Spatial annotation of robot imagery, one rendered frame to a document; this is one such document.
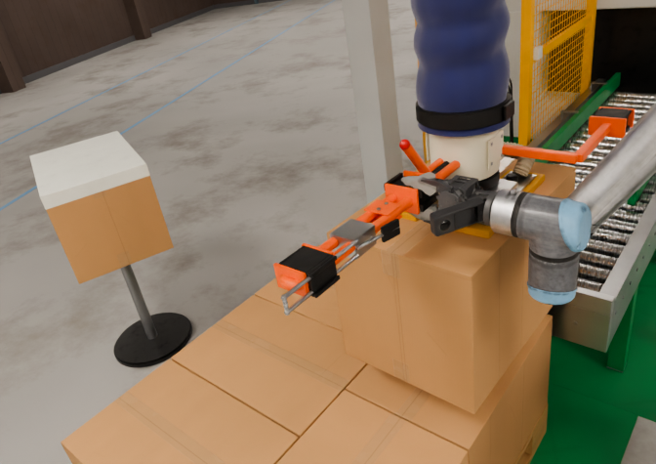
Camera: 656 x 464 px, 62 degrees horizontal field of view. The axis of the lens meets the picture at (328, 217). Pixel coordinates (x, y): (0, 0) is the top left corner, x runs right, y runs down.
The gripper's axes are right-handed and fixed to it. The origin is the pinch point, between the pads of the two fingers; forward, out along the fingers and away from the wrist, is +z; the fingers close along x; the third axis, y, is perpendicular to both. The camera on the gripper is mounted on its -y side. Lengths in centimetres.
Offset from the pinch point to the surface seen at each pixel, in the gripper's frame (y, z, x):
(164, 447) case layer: -49, 54, -66
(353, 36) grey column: 129, 108, 5
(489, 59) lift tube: 23.6, -8.8, 23.9
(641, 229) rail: 110, -29, -60
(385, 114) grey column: 133, 97, -36
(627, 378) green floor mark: 94, -34, -120
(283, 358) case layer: -6, 48, -66
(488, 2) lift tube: 22.4, -9.2, 35.7
